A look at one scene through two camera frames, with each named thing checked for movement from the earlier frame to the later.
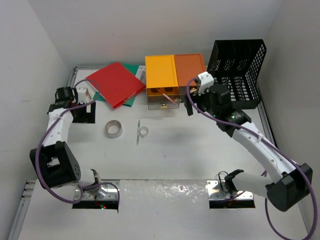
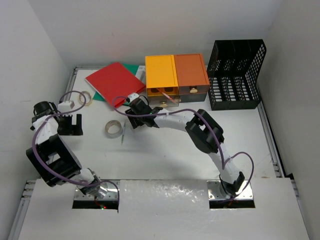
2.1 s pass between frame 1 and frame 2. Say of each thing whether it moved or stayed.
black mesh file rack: stayed
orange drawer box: stayed
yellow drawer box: stayed
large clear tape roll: stayed
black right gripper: moved
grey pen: moved
